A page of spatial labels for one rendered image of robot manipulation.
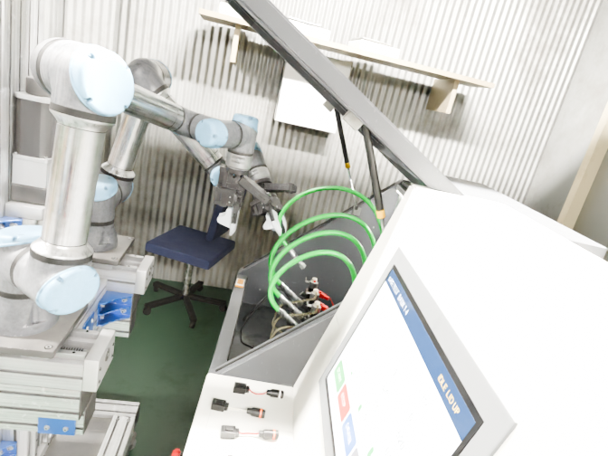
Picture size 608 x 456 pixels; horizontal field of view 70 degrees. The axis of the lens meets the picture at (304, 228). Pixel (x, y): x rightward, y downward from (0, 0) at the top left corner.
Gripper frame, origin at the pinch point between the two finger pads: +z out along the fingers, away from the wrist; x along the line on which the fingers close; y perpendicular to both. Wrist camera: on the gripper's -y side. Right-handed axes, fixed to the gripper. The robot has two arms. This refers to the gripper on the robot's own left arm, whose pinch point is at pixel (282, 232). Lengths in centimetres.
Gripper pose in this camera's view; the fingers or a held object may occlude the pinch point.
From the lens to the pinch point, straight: 148.4
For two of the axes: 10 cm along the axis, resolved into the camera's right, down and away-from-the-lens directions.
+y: -8.1, 4.0, 4.2
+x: -4.9, -0.7, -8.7
